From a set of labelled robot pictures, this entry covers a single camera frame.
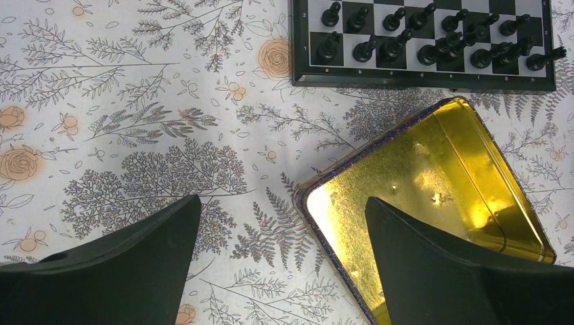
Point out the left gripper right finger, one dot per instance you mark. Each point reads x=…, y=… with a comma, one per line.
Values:
x=429, y=276

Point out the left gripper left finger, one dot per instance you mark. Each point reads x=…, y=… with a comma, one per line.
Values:
x=135, y=275

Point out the yellow metal tray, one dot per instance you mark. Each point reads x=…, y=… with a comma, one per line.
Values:
x=441, y=166

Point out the black white chess board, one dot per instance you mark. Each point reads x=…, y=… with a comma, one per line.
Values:
x=490, y=46

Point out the black chess piece on board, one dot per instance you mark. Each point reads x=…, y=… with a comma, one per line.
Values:
x=393, y=47
x=363, y=51
x=330, y=16
x=328, y=48
x=429, y=54

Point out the floral patterned table mat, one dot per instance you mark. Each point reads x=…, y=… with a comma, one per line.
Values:
x=111, y=110

